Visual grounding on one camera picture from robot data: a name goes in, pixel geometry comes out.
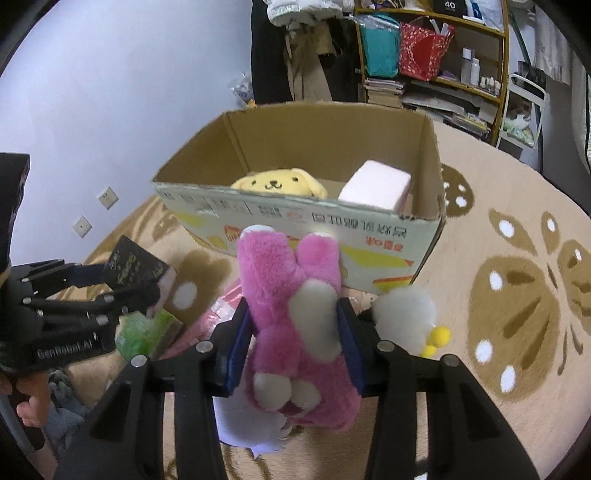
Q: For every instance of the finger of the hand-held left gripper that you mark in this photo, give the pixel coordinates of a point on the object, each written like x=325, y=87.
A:
x=60, y=273
x=92, y=308

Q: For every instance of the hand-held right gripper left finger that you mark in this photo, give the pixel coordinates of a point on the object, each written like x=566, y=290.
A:
x=238, y=348

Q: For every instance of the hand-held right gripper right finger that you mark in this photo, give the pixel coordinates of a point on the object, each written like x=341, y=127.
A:
x=351, y=353

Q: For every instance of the black box with gold print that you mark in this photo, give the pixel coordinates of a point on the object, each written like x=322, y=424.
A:
x=134, y=272

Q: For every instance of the pink plush rabbit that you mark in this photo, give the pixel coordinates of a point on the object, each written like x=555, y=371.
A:
x=277, y=295

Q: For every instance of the cardboard box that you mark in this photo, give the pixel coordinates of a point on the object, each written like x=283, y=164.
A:
x=323, y=138

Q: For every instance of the person's left hand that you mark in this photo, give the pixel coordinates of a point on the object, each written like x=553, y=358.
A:
x=28, y=406

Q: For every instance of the pink plastic package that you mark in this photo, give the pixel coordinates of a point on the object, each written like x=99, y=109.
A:
x=218, y=314

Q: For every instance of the green packet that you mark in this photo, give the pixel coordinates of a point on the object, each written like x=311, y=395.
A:
x=143, y=333

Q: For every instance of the grey plush toy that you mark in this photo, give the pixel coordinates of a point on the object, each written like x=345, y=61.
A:
x=64, y=415

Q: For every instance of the white plush with yellow feet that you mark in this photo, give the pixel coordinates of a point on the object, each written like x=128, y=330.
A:
x=406, y=314

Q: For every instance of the lavender plush toy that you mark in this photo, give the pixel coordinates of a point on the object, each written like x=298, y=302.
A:
x=240, y=424

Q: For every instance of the pink white cube box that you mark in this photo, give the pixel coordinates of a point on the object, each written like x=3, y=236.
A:
x=374, y=184

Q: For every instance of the yellow dog plush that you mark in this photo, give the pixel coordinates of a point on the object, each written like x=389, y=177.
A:
x=277, y=182

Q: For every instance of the beige patterned rug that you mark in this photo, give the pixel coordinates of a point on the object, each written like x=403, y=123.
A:
x=517, y=194

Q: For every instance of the clear bag of toys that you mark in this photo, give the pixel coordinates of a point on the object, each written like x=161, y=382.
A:
x=242, y=90

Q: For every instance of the pile of books and papers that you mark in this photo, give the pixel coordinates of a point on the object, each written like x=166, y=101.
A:
x=443, y=108

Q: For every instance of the stack of books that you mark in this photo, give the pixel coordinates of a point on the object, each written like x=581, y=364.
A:
x=383, y=92

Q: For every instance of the beige hanging garment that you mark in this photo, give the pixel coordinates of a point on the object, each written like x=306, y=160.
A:
x=307, y=64

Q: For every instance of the white trolley cart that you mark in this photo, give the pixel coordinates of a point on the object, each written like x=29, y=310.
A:
x=521, y=115

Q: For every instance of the dark hanging trousers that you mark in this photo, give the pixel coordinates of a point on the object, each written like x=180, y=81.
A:
x=346, y=60

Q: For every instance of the black hanging garment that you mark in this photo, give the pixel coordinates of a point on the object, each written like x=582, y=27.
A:
x=268, y=50

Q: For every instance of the row of small bottles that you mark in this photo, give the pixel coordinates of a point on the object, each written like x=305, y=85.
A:
x=490, y=85

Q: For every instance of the short white bottle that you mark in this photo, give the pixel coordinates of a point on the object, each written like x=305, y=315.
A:
x=475, y=71

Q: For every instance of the teal bag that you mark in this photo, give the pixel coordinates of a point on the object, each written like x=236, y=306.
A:
x=379, y=46

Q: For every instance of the tall white bottle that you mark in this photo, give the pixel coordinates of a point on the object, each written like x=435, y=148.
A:
x=467, y=64

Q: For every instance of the red patterned bag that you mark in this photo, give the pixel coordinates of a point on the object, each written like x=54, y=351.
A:
x=422, y=48

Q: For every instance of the wooden shelf unit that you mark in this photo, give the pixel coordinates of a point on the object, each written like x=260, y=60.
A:
x=502, y=69

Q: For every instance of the white puffer jacket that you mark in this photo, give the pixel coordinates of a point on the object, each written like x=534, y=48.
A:
x=304, y=9

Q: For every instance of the black printed box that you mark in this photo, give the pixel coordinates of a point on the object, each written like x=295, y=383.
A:
x=449, y=7

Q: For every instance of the white plastic bag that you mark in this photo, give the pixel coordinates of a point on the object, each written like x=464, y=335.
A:
x=485, y=11

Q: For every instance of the white round-hole wall outlet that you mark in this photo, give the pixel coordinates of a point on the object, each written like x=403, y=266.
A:
x=82, y=226

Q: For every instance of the white wall socket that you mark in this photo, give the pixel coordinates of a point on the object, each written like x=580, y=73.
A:
x=108, y=197

